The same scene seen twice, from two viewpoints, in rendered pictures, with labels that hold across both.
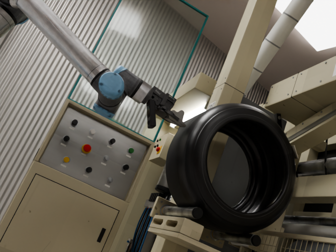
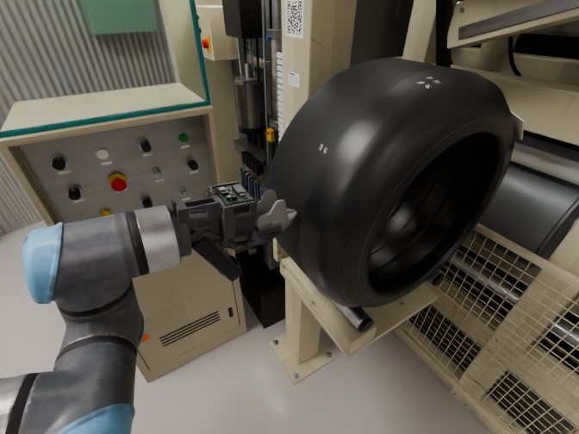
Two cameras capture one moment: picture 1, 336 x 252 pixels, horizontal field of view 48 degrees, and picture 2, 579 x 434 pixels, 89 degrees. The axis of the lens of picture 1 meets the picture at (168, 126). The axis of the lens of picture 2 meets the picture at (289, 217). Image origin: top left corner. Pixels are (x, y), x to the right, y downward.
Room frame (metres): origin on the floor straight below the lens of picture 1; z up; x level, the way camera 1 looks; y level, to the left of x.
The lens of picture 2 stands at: (1.10, 0.06, 1.55)
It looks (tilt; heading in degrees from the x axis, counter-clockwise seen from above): 37 degrees down; 344
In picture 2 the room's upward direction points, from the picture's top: straight up
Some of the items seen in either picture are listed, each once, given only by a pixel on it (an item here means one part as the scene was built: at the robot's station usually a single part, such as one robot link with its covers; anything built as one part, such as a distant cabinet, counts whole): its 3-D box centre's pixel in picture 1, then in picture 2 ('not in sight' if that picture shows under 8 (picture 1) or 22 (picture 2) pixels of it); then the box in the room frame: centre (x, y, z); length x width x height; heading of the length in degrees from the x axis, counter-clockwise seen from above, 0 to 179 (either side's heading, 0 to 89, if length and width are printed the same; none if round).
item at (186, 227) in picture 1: (174, 226); (321, 293); (1.62, -0.19, 0.84); 0.36 x 0.09 x 0.06; 15
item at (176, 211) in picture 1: (180, 211); (324, 280); (1.61, -0.19, 0.90); 0.35 x 0.05 x 0.05; 15
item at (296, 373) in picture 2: not in sight; (301, 349); (1.90, -0.24, 0.01); 0.27 x 0.27 x 0.02; 15
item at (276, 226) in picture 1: (257, 223); not in sight; (1.97, -0.63, 1.05); 0.20 x 0.15 x 0.30; 15
